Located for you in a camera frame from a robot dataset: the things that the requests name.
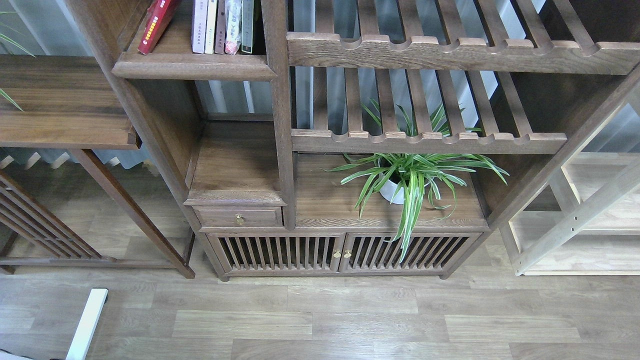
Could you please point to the white book green cover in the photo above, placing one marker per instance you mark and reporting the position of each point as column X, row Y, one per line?
column 211, row 23

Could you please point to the dark green upright book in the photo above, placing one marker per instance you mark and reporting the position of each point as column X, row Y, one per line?
column 250, row 19

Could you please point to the white book pink cover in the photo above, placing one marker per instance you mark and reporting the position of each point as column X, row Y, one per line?
column 198, row 30

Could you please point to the green spider plant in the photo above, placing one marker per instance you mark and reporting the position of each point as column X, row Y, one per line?
column 441, row 167

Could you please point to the white metal leg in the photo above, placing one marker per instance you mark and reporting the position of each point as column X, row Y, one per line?
column 87, row 325

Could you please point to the plastic wrapped white book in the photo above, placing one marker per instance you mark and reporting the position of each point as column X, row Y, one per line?
column 233, row 38

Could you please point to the red book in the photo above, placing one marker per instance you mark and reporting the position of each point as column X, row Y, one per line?
column 161, row 12

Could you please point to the pink spine upright book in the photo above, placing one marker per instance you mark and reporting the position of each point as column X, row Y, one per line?
column 220, row 28

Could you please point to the dark wooden bookshelf cabinet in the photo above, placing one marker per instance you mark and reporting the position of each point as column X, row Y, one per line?
column 526, row 83

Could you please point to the brass drawer knob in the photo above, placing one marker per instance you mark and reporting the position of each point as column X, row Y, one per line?
column 239, row 219

